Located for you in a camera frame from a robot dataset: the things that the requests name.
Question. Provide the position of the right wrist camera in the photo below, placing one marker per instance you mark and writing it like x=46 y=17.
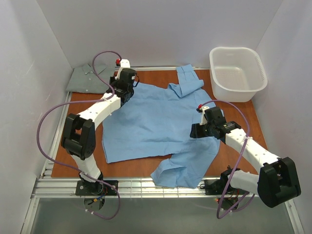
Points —
x=202 y=109

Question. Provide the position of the white plastic basket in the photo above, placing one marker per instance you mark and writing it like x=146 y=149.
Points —
x=236 y=73

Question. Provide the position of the folded grey shirt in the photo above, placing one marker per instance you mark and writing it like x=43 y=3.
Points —
x=83 y=79

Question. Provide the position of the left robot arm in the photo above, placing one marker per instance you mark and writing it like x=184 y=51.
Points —
x=79 y=132

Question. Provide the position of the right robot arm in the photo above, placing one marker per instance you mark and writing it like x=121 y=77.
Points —
x=276 y=180

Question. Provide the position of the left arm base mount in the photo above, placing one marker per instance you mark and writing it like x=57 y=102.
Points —
x=85 y=188

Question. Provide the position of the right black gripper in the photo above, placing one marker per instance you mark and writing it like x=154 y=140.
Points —
x=196 y=130

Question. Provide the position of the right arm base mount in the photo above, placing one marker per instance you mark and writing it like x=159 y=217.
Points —
x=212 y=187

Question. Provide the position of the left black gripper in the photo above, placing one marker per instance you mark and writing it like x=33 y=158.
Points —
x=114 y=81

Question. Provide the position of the light blue long sleeve shirt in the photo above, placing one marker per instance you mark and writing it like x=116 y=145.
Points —
x=157 y=122

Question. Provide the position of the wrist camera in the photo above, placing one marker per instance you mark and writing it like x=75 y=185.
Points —
x=202 y=109
x=121 y=64

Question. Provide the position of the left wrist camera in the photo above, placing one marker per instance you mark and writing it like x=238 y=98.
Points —
x=121 y=64

